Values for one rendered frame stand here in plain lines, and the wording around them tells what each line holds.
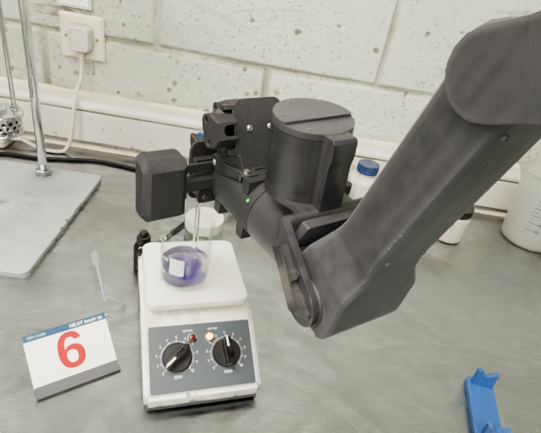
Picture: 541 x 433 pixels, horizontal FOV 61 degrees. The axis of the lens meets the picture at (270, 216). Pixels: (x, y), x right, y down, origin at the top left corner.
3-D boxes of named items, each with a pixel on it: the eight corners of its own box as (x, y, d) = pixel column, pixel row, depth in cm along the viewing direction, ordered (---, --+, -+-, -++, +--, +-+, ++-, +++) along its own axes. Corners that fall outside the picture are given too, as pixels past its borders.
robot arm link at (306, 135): (393, 305, 34) (446, 163, 27) (300, 341, 30) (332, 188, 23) (311, 220, 42) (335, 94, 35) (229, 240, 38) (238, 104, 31)
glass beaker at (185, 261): (218, 288, 56) (225, 232, 51) (167, 301, 53) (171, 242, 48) (196, 254, 61) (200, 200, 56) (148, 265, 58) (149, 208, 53)
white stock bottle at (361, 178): (373, 222, 91) (391, 172, 85) (343, 222, 90) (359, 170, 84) (363, 205, 97) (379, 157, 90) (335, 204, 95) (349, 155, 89)
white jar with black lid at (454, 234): (447, 224, 96) (460, 195, 92) (467, 243, 90) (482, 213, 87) (420, 225, 94) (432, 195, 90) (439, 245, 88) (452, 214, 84)
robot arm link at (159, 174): (346, 221, 45) (363, 166, 42) (170, 268, 35) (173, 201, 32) (298, 181, 51) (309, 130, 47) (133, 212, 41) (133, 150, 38)
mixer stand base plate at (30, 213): (27, 279, 64) (26, 273, 63) (-120, 257, 63) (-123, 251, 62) (103, 179, 89) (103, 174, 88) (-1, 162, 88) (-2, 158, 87)
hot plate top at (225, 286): (248, 304, 55) (249, 299, 55) (145, 312, 51) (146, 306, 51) (229, 244, 65) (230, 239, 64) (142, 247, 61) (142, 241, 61)
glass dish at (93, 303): (75, 325, 58) (75, 312, 57) (90, 295, 63) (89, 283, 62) (119, 329, 59) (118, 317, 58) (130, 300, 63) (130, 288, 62)
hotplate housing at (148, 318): (258, 399, 53) (270, 354, 49) (142, 416, 49) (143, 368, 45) (224, 275, 71) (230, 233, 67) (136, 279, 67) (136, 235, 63)
